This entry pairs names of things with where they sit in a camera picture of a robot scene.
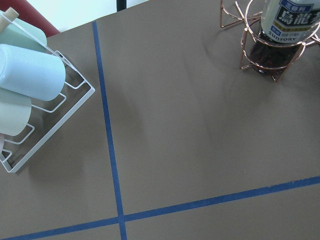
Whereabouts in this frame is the light blue plastic cup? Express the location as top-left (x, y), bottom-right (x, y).
top-left (0, 44), bottom-right (66, 101)

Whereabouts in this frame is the pale green plastic cup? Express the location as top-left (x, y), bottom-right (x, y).
top-left (0, 88), bottom-right (32, 136)

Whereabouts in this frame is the dark tea bottle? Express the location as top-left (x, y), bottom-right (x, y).
top-left (250, 0), bottom-right (320, 76)

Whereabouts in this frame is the pink plastic cup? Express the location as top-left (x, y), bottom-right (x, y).
top-left (0, 133), bottom-right (5, 152)

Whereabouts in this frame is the red cylinder bottle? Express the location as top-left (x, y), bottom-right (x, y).
top-left (0, 0), bottom-right (60, 38)

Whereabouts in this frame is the mint green plastic cup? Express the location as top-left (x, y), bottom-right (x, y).
top-left (0, 16), bottom-right (47, 53)

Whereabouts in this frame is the white wire cup rack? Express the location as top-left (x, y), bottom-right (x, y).
top-left (0, 13), bottom-right (95, 173)

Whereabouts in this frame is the black camera tripod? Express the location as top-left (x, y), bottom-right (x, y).
top-left (116, 0), bottom-right (127, 12)

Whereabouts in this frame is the copper wire bottle rack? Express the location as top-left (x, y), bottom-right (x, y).
top-left (219, 0), bottom-right (320, 83)

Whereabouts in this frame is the wooden rack handle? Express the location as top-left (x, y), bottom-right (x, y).
top-left (0, 7), bottom-right (19, 32)

